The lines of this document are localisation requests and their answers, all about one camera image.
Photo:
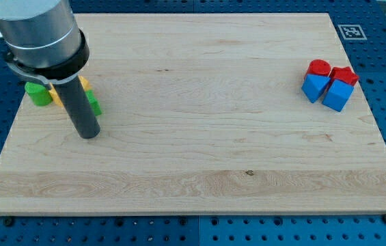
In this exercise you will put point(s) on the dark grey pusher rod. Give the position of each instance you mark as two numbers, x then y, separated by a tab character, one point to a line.
75	102

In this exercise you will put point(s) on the black flange with clamp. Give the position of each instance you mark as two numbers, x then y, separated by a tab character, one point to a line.
57	74

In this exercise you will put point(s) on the red cylinder block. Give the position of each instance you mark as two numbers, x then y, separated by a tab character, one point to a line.
318	67

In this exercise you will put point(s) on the yellow heart block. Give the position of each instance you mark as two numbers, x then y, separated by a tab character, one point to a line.
55	97

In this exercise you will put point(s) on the green cylinder block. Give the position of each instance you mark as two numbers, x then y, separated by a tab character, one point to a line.
38	94

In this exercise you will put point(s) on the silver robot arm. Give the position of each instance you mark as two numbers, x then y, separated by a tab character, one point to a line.
46	47

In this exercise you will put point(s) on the blue triangular block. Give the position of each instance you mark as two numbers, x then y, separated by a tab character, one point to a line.
314	86

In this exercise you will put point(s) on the wooden board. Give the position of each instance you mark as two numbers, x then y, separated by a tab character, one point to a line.
202	114

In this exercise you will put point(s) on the white fiducial marker tag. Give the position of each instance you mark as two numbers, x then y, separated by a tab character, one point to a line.
352	32

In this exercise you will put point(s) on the blue cube block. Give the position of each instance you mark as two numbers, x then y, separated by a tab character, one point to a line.
337	95

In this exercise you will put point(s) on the red star block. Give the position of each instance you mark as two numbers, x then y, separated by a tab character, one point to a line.
344	74

